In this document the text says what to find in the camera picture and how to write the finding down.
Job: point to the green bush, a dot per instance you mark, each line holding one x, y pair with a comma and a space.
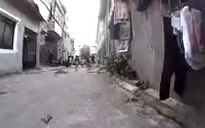
119, 65

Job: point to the hanging clothes on wall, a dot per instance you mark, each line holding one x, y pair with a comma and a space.
120, 26

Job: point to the group of people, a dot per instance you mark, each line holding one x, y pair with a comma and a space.
79, 60

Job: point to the grey concrete wall building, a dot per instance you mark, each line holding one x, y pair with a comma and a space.
146, 43

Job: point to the white building with dark window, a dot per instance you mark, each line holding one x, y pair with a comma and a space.
10, 36

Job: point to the tree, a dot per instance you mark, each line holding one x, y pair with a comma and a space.
85, 50

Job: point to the row of buildings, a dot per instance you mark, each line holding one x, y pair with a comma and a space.
55, 36

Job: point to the hanging laundry on line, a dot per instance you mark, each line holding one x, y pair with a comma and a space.
186, 43

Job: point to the concrete kerb ledge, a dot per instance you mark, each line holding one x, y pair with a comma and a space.
150, 96

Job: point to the grey concrete street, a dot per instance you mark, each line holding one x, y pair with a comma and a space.
73, 100

